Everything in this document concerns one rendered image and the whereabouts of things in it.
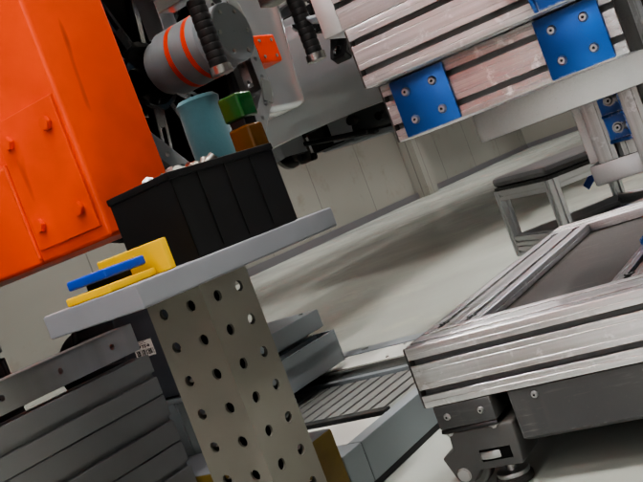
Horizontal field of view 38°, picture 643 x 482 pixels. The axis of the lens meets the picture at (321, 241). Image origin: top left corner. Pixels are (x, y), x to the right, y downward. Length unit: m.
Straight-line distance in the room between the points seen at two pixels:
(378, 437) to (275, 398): 0.36
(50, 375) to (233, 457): 0.29
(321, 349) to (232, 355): 0.97
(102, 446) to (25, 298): 5.63
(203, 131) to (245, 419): 0.79
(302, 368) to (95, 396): 0.79
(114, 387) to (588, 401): 0.67
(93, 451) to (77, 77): 0.54
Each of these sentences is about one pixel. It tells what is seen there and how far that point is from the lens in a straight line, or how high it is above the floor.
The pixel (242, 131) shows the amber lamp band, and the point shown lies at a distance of 1.43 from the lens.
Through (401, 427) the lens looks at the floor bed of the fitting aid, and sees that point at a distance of 1.65.
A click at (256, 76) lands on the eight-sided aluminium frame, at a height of 0.78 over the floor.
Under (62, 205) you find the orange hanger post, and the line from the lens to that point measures 1.43.
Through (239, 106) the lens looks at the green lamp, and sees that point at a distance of 1.43.
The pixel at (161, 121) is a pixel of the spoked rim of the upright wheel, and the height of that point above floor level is 0.74.
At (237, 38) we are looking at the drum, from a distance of 1.99.
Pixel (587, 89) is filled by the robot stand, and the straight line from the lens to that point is 1.43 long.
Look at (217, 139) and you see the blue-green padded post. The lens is 1.86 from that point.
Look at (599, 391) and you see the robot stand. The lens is 1.27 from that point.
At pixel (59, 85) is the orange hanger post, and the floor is 0.75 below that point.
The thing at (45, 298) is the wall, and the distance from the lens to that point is 7.12.
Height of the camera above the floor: 0.47
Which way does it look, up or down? 2 degrees down
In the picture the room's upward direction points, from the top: 21 degrees counter-clockwise
